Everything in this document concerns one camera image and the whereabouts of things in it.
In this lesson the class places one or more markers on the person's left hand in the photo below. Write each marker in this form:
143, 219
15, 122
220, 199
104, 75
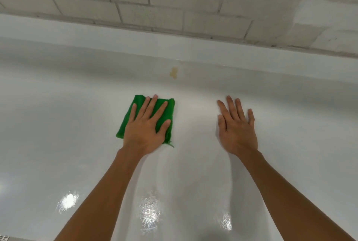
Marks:
142, 134

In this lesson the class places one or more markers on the person's right hand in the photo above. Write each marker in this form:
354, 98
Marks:
237, 134

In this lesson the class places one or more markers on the person's left little finger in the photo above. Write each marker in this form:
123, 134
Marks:
133, 112

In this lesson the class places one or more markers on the person's left middle finger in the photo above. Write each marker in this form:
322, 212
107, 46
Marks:
151, 106

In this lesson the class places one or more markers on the person's right thumb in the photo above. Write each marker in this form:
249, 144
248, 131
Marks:
221, 124

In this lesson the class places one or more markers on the person's right middle finger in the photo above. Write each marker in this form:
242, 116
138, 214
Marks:
232, 107

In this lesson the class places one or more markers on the person's left thumb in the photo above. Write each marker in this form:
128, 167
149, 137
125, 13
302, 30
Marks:
164, 126

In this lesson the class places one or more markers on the person's right little finger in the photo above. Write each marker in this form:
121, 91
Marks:
251, 116

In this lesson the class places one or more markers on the green cleaning cloth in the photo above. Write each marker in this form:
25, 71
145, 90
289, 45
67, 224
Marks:
127, 126

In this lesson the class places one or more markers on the person's right forearm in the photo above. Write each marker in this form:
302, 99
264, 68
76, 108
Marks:
288, 196

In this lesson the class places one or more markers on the person's left forearm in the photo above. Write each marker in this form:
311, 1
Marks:
103, 196

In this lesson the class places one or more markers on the white bathtub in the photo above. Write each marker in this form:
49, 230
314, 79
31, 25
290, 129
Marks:
190, 170

